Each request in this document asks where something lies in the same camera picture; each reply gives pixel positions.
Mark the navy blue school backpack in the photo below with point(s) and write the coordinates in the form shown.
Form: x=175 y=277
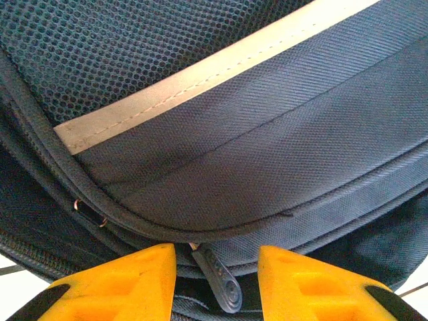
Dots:
x=234 y=150

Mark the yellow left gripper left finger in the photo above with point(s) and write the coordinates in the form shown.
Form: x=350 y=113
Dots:
x=133 y=287

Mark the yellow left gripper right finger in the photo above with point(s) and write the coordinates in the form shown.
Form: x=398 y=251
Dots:
x=301 y=291

